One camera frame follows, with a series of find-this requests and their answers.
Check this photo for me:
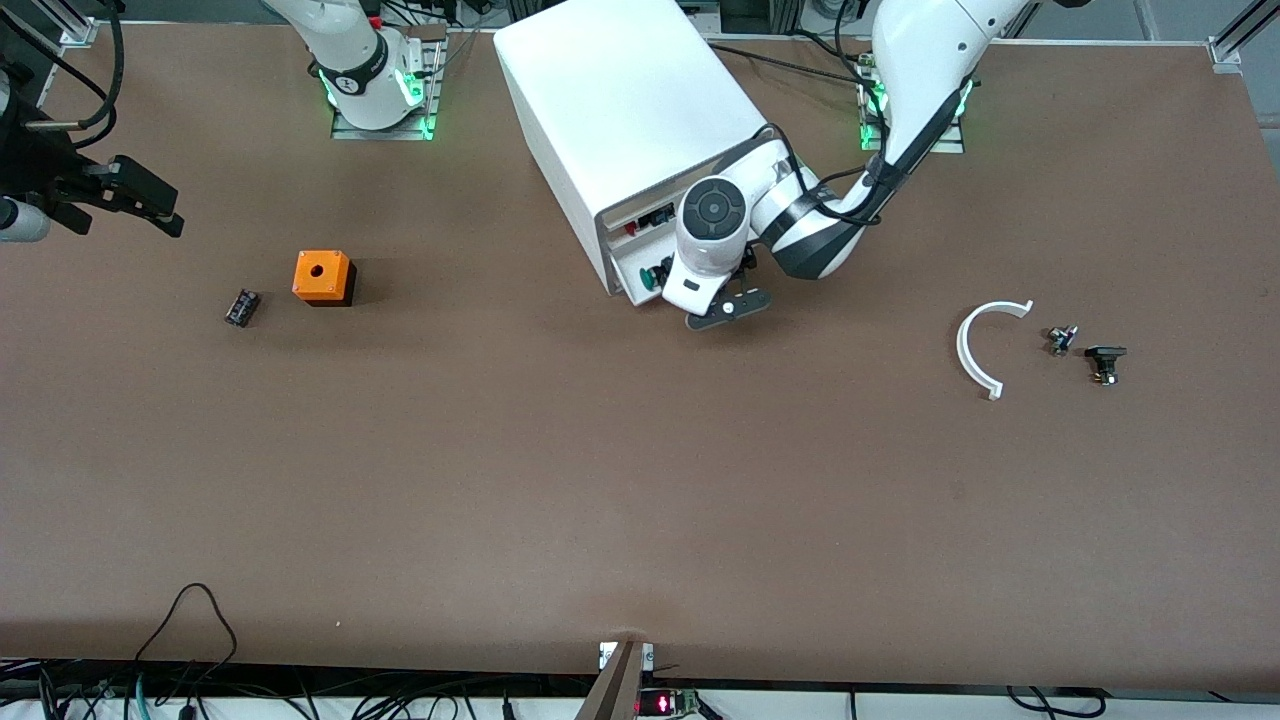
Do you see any white drawer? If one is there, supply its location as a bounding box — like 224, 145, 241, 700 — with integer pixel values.
610, 240, 702, 307
597, 194, 692, 253

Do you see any orange box with hole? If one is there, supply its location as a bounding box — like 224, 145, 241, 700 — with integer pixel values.
291, 249, 358, 308

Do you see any device with red light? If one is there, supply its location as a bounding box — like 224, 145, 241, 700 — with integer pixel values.
634, 687, 702, 720

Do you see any aluminium frame profile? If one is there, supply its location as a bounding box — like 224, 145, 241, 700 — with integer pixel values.
1204, 0, 1280, 72
34, 0, 102, 47

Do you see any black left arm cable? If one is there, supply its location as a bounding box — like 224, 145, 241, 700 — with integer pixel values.
734, 60, 987, 237

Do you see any white semicircular bracket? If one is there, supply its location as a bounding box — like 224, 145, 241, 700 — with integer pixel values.
954, 298, 1036, 402

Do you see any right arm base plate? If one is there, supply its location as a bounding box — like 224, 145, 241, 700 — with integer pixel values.
329, 24, 447, 142

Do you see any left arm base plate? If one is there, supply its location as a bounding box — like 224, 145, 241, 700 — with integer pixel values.
857, 54, 967, 155

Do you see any black switch component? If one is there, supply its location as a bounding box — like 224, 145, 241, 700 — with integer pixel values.
1083, 343, 1130, 389

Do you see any black looped cable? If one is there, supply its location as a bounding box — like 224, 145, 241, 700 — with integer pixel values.
129, 582, 242, 720

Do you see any aluminium camera post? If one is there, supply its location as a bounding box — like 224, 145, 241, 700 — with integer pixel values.
574, 639, 657, 720

